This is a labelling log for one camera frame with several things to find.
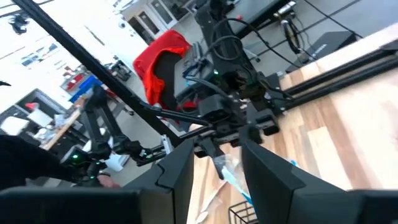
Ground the black computer box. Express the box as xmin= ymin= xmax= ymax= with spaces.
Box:
xmin=285 ymin=30 xmax=358 ymax=75

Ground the person's hand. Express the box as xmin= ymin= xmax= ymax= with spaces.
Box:
xmin=96 ymin=174 xmax=121 ymax=189

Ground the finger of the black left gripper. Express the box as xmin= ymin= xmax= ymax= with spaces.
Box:
xmin=247 ymin=113 xmax=280 ymax=144
xmin=195 ymin=138 xmax=225 ymax=180

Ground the person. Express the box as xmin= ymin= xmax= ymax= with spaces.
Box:
xmin=0 ymin=134 xmax=77 ymax=191

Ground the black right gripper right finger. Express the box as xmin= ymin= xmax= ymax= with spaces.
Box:
xmin=241 ymin=139 xmax=398 ymax=224

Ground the silver metal bracket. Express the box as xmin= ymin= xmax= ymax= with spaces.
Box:
xmin=161 ymin=134 xmax=175 ymax=156

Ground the black aluminium table frame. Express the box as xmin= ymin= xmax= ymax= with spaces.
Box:
xmin=12 ymin=0 xmax=398 ymax=150

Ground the red cloth on chair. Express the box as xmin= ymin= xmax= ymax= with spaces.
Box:
xmin=132 ymin=29 xmax=192 ymax=110

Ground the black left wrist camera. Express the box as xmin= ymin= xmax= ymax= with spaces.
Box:
xmin=198 ymin=94 xmax=233 ymax=123

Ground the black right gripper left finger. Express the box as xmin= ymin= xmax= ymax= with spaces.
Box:
xmin=0 ymin=139 xmax=195 ymax=224

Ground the black wire caddy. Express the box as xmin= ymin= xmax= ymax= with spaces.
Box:
xmin=228 ymin=200 xmax=259 ymax=224

